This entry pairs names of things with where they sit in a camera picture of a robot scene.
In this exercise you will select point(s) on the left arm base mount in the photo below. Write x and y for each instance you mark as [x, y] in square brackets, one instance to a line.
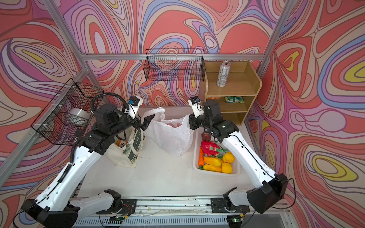
[127, 207]

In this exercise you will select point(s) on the yellow squash upper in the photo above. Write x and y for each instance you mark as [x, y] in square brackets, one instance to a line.
[214, 161]

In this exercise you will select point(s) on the black wire basket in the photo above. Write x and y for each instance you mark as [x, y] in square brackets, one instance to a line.
[51, 123]
[174, 64]

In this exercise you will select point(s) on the yellow lemon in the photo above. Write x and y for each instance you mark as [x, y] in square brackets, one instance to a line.
[228, 158]
[226, 168]

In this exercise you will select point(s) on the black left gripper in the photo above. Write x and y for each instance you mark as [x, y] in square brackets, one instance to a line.
[144, 125]

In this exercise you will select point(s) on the orange carrot left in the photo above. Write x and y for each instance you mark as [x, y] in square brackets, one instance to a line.
[201, 159]

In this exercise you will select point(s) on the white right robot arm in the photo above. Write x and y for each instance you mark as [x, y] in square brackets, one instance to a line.
[269, 187]

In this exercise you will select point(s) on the green snack packet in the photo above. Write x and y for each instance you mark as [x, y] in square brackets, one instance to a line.
[231, 100]

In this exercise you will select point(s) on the silver drink can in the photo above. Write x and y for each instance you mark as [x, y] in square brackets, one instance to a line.
[121, 143]
[223, 74]

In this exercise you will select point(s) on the black wire basket back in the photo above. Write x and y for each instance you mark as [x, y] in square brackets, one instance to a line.
[174, 64]

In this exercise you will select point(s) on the white plastic grocery bag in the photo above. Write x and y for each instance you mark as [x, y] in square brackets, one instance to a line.
[173, 136]

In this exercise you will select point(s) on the white plastic produce basket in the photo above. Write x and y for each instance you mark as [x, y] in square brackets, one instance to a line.
[235, 165]

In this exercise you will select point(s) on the cream canvas tote bag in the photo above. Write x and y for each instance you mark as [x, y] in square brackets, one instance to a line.
[128, 155]

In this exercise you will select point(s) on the wooden shelf unit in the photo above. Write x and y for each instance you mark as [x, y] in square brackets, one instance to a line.
[243, 81]

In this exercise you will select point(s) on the yellow lemon lower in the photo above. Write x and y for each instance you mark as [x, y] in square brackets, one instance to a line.
[226, 168]

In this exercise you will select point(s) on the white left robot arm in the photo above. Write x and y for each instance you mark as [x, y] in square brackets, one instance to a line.
[53, 208]

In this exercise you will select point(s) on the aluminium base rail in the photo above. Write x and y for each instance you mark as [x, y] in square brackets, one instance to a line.
[159, 206]

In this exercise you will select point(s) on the black wire basket left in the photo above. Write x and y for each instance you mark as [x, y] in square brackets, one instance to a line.
[51, 123]

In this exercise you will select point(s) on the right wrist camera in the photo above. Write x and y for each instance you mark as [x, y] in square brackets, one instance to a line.
[195, 104]

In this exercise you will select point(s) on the yellow squash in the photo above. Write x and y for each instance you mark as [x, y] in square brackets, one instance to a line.
[214, 161]
[212, 168]

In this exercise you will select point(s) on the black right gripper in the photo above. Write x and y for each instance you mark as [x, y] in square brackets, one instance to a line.
[192, 119]

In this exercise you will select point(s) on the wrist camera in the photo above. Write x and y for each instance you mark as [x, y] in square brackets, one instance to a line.
[195, 104]
[133, 106]

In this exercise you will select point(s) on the yellow lemon upper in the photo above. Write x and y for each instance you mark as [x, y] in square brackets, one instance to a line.
[228, 158]

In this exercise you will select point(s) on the yellow squash lower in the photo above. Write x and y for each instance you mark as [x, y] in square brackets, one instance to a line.
[212, 168]

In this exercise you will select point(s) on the pink dragon fruit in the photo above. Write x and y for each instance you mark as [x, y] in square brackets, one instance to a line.
[212, 149]

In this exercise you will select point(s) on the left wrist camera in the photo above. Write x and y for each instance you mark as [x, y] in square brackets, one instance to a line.
[133, 106]

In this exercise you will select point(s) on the dark red passion fruit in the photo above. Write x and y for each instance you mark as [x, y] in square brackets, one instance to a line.
[205, 136]

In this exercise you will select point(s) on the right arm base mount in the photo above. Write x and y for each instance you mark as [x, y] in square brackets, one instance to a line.
[224, 205]

